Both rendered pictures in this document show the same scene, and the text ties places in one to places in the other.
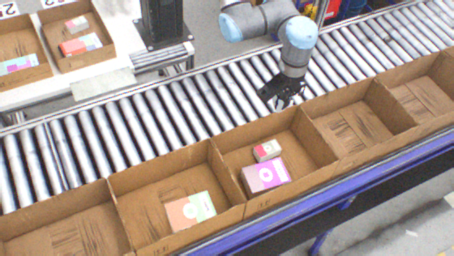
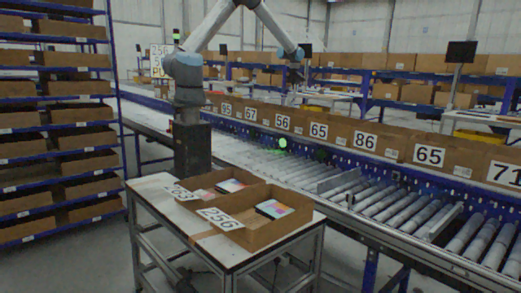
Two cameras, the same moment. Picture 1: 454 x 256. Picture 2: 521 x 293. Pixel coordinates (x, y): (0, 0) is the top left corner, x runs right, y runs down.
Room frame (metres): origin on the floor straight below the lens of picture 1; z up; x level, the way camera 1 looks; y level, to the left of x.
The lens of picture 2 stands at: (1.63, 2.31, 1.45)
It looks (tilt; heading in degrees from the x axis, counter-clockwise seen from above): 16 degrees down; 258
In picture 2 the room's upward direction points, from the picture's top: 3 degrees clockwise
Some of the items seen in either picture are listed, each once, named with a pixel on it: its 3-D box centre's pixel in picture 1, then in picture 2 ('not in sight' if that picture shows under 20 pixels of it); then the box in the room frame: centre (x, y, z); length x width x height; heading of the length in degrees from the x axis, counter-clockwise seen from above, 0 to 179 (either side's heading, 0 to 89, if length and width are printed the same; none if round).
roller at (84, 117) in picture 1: (99, 154); (317, 179); (0.94, 0.57, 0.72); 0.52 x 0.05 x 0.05; 33
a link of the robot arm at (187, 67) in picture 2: not in sight; (189, 68); (1.75, 0.45, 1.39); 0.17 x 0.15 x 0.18; 118
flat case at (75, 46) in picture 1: (82, 47); (235, 187); (1.50, 0.81, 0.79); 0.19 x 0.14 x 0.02; 128
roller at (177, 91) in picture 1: (194, 120); (269, 161); (1.19, 0.19, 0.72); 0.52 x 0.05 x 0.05; 33
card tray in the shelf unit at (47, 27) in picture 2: not in sight; (69, 30); (2.63, -0.33, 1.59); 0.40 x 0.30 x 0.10; 33
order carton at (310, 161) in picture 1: (271, 160); (299, 121); (0.88, -0.16, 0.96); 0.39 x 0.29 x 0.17; 123
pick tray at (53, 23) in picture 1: (76, 34); (221, 190); (1.58, 0.86, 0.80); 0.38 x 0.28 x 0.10; 35
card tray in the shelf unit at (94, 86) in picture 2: not in sight; (76, 85); (2.64, -0.33, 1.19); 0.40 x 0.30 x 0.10; 33
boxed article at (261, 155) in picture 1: (267, 151); not in sight; (0.95, -0.15, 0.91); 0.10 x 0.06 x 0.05; 123
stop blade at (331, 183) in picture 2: (58, 163); (339, 181); (0.85, 0.71, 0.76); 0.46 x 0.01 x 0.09; 33
